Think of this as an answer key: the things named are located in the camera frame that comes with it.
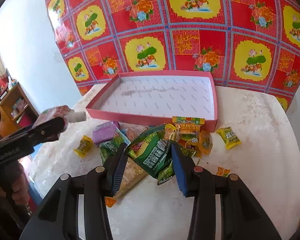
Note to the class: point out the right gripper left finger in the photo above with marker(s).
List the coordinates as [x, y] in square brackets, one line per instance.
[79, 203]

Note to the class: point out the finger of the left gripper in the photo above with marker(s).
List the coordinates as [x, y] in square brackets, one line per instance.
[21, 143]

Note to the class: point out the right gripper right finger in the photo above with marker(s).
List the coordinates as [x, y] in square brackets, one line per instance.
[242, 217]

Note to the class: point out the pink jelly drink pouch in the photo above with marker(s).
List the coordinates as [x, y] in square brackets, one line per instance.
[69, 115]

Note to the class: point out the yellow candy packet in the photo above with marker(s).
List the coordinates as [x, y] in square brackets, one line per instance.
[84, 146]

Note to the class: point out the green pea snack bag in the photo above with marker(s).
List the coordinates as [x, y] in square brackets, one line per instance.
[111, 146]

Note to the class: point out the rice cracker packet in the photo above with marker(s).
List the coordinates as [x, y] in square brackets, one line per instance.
[133, 174]

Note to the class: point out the purple mint tin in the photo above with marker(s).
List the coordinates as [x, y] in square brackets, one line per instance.
[104, 132]

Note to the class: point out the gummy burger candy packet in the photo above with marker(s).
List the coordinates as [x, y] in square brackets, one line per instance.
[188, 132]

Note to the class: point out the green pea snack packet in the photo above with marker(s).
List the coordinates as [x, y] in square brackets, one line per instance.
[151, 150]

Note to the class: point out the person's left hand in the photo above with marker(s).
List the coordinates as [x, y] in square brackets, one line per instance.
[15, 183]

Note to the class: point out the wooden shelf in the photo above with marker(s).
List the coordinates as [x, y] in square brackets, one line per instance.
[16, 110]

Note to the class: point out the small orange candy wrapper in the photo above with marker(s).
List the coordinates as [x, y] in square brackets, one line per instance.
[222, 172]

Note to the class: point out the yellow wrapped candy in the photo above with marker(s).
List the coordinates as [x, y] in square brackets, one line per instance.
[229, 137]

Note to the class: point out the orange jelly cup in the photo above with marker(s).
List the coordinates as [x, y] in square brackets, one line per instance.
[205, 142]

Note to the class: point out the pink shallow cardboard box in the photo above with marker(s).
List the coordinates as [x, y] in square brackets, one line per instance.
[153, 98]

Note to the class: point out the red floral patterned cloth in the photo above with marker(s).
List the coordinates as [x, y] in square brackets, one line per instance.
[246, 44]

